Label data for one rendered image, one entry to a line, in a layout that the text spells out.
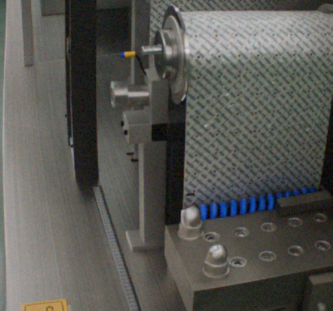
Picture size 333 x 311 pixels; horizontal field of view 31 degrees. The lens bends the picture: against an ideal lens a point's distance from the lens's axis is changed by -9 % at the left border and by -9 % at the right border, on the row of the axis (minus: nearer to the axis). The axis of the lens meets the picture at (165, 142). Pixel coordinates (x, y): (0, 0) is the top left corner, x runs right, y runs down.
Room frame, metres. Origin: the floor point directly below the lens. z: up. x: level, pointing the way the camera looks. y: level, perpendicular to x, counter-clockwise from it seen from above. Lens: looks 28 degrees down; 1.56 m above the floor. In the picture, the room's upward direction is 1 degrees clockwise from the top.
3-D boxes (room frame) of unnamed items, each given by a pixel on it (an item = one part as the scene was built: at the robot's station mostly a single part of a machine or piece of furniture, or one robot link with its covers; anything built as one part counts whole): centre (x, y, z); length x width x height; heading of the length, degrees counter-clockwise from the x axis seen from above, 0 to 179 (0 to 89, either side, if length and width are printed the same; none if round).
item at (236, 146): (0.84, -0.14, 1.11); 0.23 x 0.01 x 0.18; 104
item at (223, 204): (0.82, -0.15, 1.03); 0.21 x 0.04 x 0.03; 104
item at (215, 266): (0.65, -0.07, 1.05); 0.04 x 0.04 x 0.04
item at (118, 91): (0.88, 0.07, 1.18); 0.04 x 0.02 x 0.04; 14
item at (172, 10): (0.87, -0.01, 1.25); 0.15 x 0.01 x 0.15; 14
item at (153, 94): (0.89, 0.03, 1.05); 0.06 x 0.05 x 0.31; 104
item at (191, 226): (0.74, -0.04, 1.05); 0.04 x 0.04 x 0.04
